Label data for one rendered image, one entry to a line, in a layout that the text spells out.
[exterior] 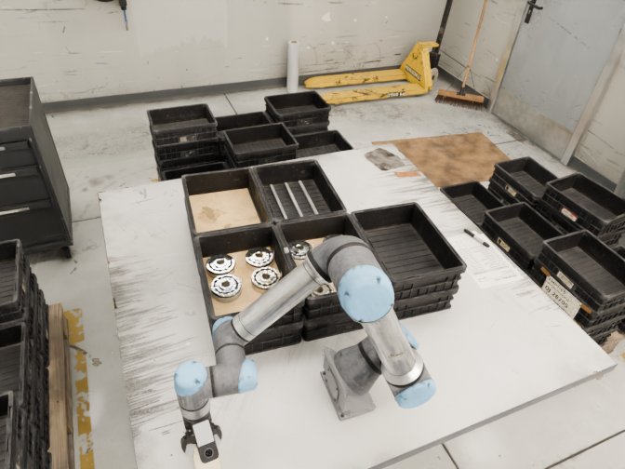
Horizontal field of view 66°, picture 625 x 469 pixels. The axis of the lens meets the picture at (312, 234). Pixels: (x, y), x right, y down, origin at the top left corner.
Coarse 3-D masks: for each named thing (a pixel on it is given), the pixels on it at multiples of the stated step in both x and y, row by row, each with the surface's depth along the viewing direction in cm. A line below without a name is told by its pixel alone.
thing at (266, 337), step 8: (200, 280) 184; (208, 320) 170; (280, 328) 156; (288, 328) 158; (296, 328) 159; (256, 336) 155; (264, 336) 156; (272, 336) 159; (280, 336) 161; (288, 336) 161; (296, 336) 164; (248, 344) 158; (256, 344) 159; (264, 344) 161; (272, 344) 162; (280, 344) 164; (288, 344) 164; (248, 352) 161; (256, 352) 161
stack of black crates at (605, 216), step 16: (576, 176) 284; (544, 192) 277; (560, 192) 267; (576, 192) 287; (592, 192) 280; (608, 192) 272; (544, 208) 281; (560, 208) 270; (576, 208) 262; (592, 208) 275; (608, 208) 274; (624, 208) 266; (560, 224) 273; (576, 224) 283; (592, 224) 256; (608, 224) 251; (624, 224) 265; (608, 240) 266
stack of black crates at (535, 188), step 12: (528, 156) 319; (504, 168) 316; (516, 168) 321; (528, 168) 321; (540, 168) 311; (492, 180) 315; (504, 180) 306; (516, 180) 296; (528, 180) 316; (540, 180) 313; (552, 180) 304; (492, 192) 318; (504, 192) 306; (516, 192) 298; (528, 192) 288; (540, 192) 307; (528, 204) 291
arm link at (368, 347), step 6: (408, 336) 138; (366, 342) 143; (408, 342) 139; (414, 342) 139; (366, 348) 142; (372, 348) 141; (414, 348) 139; (366, 354) 142; (372, 354) 141; (372, 360) 141; (378, 360) 140; (378, 366) 141
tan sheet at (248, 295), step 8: (232, 256) 179; (240, 256) 179; (240, 264) 176; (240, 272) 173; (248, 272) 173; (208, 280) 169; (240, 280) 170; (248, 280) 170; (248, 288) 167; (240, 296) 164; (248, 296) 164; (256, 296) 165; (216, 304) 161; (224, 304) 161; (232, 304) 161; (240, 304) 161; (248, 304) 162; (216, 312) 158; (224, 312) 159; (232, 312) 159
